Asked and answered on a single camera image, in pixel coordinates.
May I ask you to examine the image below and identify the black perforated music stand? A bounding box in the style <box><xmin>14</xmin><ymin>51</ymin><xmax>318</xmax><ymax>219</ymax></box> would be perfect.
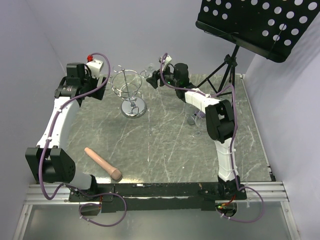
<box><xmin>195</xmin><ymin>0</ymin><xmax>320</xmax><ymax>92</ymax></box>

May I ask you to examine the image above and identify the purple glitter microphone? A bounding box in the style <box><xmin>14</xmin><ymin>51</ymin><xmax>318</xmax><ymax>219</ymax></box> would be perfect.
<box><xmin>186</xmin><ymin>114</ymin><xmax>197</xmax><ymax>126</ymax></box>

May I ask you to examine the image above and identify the purple cable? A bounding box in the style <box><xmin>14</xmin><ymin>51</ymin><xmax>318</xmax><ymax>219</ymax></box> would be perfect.
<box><xmin>159</xmin><ymin>52</ymin><xmax>265</xmax><ymax>223</ymax></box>
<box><xmin>38</xmin><ymin>51</ymin><xmax>128</xmax><ymax>227</ymax></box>

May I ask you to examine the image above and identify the beige pink microphone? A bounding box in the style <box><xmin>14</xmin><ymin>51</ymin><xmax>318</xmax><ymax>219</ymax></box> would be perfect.
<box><xmin>84</xmin><ymin>147</ymin><xmax>123</xmax><ymax>181</ymax></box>

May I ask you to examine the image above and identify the clear wine glass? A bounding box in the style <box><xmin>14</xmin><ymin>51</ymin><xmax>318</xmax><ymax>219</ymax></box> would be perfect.
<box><xmin>145</xmin><ymin>63</ymin><xmax>155</xmax><ymax>73</ymax></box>
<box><xmin>184</xmin><ymin>103</ymin><xmax>200</xmax><ymax>118</ymax></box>
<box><xmin>193</xmin><ymin>111</ymin><xmax>206</xmax><ymax>138</ymax></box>

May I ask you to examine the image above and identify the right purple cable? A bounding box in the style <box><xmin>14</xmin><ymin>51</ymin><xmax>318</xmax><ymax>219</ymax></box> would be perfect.
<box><xmin>159</xmin><ymin>52</ymin><xmax>265</xmax><ymax>223</ymax></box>

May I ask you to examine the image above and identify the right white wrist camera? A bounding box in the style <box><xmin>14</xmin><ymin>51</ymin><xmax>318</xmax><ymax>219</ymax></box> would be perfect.
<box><xmin>159</xmin><ymin>54</ymin><xmax>172</xmax><ymax>68</ymax></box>

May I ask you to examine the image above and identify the clear wine glass back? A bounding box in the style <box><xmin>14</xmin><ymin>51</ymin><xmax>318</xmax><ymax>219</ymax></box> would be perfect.
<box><xmin>145</xmin><ymin>63</ymin><xmax>155</xmax><ymax>73</ymax></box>

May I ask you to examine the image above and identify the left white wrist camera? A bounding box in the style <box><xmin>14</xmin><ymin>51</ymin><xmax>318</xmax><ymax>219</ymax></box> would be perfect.
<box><xmin>86</xmin><ymin>55</ymin><xmax>104</xmax><ymax>78</ymax></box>

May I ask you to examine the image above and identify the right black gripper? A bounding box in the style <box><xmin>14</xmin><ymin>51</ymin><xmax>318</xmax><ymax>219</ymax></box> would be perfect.
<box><xmin>146</xmin><ymin>62</ymin><xmax>179</xmax><ymax>89</ymax></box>

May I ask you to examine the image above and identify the clear wine glass front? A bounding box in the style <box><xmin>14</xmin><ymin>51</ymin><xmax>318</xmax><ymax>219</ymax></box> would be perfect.
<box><xmin>184</xmin><ymin>103</ymin><xmax>200</xmax><ymax>118</ymax></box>

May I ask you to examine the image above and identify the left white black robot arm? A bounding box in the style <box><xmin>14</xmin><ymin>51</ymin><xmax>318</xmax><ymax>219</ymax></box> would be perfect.
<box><xmin>25</xmin><ymin>58</ymin><xmax>106</xmax><ymax>201</ymax></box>

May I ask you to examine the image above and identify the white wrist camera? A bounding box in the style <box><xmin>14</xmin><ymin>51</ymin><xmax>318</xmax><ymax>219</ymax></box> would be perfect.
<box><xmin>159</xmin><ymin>54</ymin><xmax>172</xmax><ymax>68</ymax></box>
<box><xmin>86</xmin><ymin>55</ymin><xmax>104</xmax><ymax>78</ymax></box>

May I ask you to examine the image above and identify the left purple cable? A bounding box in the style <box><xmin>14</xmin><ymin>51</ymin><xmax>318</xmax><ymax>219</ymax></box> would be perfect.
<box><xmin>38</xmin><ymin>51</ymin><xmax>128</xmax><ymax>227</ymax></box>

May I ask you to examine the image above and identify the chrome wine glass rack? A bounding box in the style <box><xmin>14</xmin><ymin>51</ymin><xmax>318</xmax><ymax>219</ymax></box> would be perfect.
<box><xmin>110</xmin><ymin>65</ymin><xmax>147</xmax><ymax>119</ymax></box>

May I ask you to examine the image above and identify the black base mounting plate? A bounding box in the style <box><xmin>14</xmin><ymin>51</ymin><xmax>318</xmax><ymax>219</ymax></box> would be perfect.
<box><xmin>68</xmin><ymin>182</ymin><xmax>247</xmax><ymax>213</ymax></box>

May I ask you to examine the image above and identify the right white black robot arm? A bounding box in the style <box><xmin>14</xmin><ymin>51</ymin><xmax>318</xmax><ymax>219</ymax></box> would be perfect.
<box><xmin>146</xmin><ymin>63</ymin><xmax>240</xmax><ymax>200</ymax></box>

